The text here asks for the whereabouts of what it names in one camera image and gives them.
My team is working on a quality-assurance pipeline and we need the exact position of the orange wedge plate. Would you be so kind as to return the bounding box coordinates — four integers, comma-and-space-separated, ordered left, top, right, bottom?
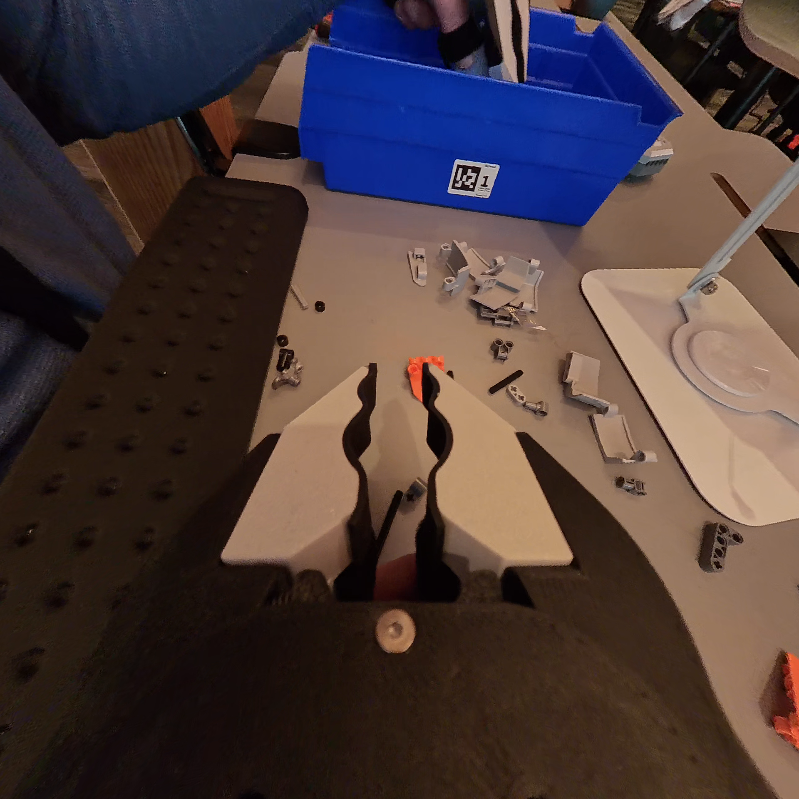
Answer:
406, 355, 448, 399

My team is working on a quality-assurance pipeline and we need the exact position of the light grey hinged panel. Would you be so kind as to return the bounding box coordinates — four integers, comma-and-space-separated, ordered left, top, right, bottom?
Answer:
472, 255, 508, 291
469, 256, 543, 313

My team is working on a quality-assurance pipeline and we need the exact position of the person's left forearm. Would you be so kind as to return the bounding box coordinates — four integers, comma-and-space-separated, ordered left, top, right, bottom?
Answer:
0, 0, 400, 147

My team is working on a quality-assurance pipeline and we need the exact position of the grey panel with black curve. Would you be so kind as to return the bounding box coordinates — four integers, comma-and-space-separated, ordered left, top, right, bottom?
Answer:
439, 240, 473, 294

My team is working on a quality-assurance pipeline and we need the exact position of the grey curved panel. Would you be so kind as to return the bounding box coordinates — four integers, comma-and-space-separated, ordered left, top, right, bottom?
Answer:
588, 413, 658, 464

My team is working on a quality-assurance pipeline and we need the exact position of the person's blue clothing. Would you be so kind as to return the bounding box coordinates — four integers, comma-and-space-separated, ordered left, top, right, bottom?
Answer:
0, 75, 138, 481

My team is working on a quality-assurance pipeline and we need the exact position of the grey toy motor block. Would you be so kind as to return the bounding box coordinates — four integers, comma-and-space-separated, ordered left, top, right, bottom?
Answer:
624, 137, 675, 183

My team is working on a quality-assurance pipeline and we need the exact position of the grey block panel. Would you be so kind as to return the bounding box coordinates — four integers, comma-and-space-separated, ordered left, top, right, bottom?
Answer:
561, 351, 620, 417

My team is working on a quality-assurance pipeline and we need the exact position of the dark grey beam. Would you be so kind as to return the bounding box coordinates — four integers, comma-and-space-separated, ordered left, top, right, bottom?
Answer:
698, 521, 745, 573

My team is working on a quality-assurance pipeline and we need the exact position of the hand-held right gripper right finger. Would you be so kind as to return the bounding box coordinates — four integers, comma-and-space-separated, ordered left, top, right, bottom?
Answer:
417, 362, 573, 601

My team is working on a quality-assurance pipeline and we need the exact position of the person's right hand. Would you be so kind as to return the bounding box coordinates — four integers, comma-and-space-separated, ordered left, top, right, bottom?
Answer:
375, 554, 418, 601

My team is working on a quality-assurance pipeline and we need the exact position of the wooden cabinet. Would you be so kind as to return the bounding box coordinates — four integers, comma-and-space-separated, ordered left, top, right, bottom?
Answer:
62, 94, 241, 251

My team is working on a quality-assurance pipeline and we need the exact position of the black studded mat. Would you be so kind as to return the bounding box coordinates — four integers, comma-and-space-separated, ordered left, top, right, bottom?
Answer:
0, 176, 310, 799

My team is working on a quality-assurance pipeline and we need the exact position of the orange brick with holes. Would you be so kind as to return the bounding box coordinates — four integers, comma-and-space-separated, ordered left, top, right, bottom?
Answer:
771, 651, 799, 750

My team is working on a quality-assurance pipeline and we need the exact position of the dark rounded pad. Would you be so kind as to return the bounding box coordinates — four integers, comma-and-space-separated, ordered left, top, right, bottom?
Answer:
233, 119, 300, 161

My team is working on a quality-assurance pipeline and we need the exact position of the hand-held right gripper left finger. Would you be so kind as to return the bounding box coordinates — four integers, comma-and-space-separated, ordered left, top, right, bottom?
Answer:
220, 362, 379, 601

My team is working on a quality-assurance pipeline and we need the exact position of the person's left hand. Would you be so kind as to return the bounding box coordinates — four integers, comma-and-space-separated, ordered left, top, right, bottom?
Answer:
393, 0, 467, 32

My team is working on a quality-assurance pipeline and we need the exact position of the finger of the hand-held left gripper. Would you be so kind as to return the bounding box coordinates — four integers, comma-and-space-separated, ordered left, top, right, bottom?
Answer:
486, 0, 514, 81
513, 0, 531, 85

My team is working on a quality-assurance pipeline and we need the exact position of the blue storage bin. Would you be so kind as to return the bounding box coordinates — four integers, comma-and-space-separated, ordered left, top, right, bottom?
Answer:
298, 0, 683, 227

